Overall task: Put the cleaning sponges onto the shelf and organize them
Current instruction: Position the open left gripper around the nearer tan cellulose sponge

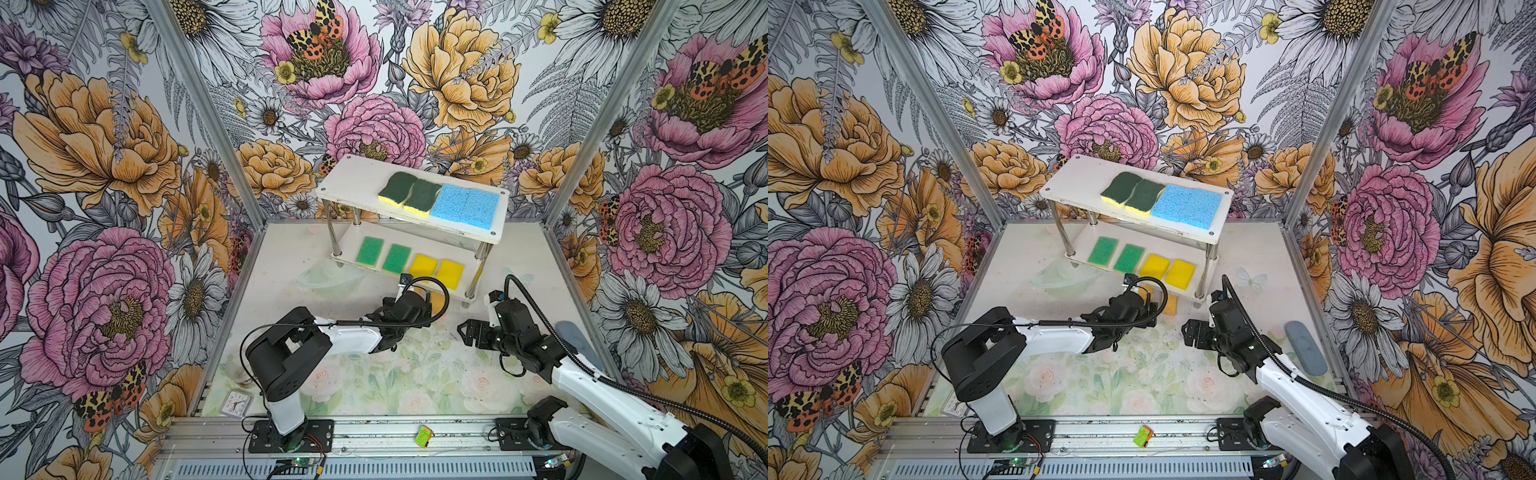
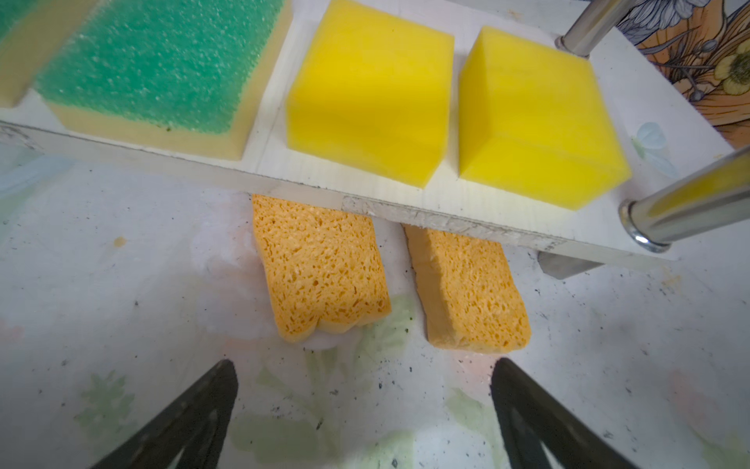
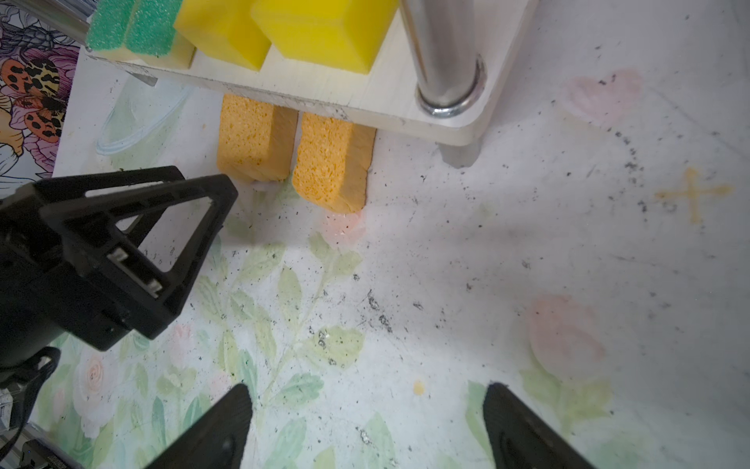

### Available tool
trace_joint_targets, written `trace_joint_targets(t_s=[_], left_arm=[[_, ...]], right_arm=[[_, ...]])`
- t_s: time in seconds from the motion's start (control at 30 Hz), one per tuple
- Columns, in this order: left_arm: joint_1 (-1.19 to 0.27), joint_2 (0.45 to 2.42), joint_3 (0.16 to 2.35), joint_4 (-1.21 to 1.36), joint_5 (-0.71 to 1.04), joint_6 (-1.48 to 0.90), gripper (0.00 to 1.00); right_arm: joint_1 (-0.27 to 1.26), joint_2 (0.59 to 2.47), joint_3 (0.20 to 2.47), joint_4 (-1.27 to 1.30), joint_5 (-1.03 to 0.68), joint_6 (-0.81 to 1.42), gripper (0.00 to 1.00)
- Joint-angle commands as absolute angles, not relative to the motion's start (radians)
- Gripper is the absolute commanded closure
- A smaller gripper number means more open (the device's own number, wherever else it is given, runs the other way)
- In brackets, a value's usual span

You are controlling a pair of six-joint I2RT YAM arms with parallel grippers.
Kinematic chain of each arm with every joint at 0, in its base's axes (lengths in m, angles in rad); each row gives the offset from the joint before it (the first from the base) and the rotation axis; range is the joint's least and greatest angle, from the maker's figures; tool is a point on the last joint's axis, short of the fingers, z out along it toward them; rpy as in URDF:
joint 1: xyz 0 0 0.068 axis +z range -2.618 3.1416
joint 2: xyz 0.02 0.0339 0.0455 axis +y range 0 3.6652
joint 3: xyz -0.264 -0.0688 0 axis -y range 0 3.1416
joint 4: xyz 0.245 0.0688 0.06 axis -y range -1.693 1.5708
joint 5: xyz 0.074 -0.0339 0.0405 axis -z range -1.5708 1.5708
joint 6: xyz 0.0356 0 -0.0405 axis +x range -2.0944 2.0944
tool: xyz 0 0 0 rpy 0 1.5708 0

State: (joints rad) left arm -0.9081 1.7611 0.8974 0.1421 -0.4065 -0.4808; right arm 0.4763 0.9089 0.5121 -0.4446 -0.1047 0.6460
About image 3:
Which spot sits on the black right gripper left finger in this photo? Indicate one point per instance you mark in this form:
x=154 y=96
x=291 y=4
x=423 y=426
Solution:
x=217 y=439

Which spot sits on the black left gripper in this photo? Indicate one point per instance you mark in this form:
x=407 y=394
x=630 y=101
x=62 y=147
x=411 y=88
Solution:
x=101 y=255

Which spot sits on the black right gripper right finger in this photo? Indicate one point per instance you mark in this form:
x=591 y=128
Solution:
x=520 y=439

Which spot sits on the orange cellulose sponge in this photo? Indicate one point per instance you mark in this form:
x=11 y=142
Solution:
x=256 y=140
x=333 y=161

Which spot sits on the green scrub sponge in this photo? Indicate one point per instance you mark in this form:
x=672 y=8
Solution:
x=153 y=38
x=109 y=29

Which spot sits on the yellow sponge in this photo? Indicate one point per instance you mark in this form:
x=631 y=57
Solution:
x=343 y=34
x=224 y=31

